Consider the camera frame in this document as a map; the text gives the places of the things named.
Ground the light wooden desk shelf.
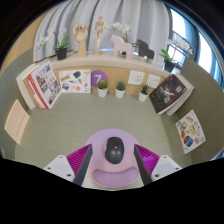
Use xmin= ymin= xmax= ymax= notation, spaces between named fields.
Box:
xmin=33 ymin=50 xmax=168 ymax=96

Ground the white orchid plant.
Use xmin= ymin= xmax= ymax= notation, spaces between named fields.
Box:
xmin=111 ymin=21 xmax=138 ymax=48

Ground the red book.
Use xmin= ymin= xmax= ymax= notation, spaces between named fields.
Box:
xmin=27 ymin=72 xmax=51 ymax=110

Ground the white book under black book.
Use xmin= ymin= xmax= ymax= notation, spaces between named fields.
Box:
xmin=165 ymin=73 xmax=195 ymax=117

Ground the white orchid in black pot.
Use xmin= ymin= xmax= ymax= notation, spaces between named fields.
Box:
xmin=35 ymin=27 xmax=71 ymax=61
xmin=158 ymin=39 xmax=194 ymax=74

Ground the white wall socket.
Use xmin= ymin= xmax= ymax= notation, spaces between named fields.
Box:
xmin=146 ymin=73 xmax=162 ymax=89
xmin=127 ymin=70 xmax=146 ymax=86

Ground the grey white curtain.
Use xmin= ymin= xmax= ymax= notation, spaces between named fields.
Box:
xmin=33 ymin=0 xmax=174 ymax=63

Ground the wooden artist mannequin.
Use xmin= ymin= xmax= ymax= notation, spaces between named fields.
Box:
xmin=92 ymin=15 xmax=111 ymax=55

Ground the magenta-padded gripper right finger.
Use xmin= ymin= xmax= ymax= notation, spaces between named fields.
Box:
xmin=133 ymin=143 xmax=183 ymax=186

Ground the purple mouse pad with wrist rest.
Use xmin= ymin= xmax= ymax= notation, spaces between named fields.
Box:
xmin=82 ymin=128 xmax=143 ymax=189

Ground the pink horse figurine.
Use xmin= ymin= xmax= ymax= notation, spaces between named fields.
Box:
xmin=110 ymin=34 xmax=134 ymax=61

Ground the magazine with photo cover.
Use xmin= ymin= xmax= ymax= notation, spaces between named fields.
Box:
xmin=30 ymin=60 xmax=62 ymax=110

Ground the small potted green plant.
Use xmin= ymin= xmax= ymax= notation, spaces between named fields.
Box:
xmin=114 ymin=81 xmax=127 ymax=99
xmin=138 ymin=83 xmax=151 ymax=103
xmin=96 ymin=79 xmax=109 ymax=98

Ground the black horse figurine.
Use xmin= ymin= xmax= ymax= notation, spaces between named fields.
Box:
xmin=135 ymin=39 xmax=156 ymax=60

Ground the green desk partition panel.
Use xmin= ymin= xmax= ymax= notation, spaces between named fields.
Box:
xmin=0 ymin=49 xmax=34 ymax=158
xmin=179 ymin=56 xmax=224 ymax=164

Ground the wooden hand model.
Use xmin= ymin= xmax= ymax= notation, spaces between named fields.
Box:
xmin=72 ymin=22 xmax=90 ymax=58

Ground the black computer mouse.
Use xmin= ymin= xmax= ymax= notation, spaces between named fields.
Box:
xmin=104 ymin=136 xmax=125 ymax=165

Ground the cream beige book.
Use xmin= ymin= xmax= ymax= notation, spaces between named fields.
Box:
xmin=4 ymin=98 xmax=31 ymax=146

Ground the black cover book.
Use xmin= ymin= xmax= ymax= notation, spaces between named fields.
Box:
xmin=148 ymin=74 xmax=188 ymax=115

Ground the colourful sticker card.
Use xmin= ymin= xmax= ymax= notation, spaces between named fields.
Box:
xmin=175 ymin=109 xmax=207 ymax=155

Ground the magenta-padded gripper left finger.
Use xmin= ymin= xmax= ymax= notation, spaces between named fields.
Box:
xmin=42 ymin=143 xmax=94 ymax=187

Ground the white sticker sheet card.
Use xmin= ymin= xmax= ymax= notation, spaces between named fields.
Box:
xmin=58 ymin=69 xmax=92 ymax=94

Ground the round purple number sign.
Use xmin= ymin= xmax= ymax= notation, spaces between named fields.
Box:
xmin=90 ymin=69 xmax=109 ymax=88

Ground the dark framed window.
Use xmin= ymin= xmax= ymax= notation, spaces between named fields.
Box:
xmin=166 ymin=8 xmax=224 ymax=91

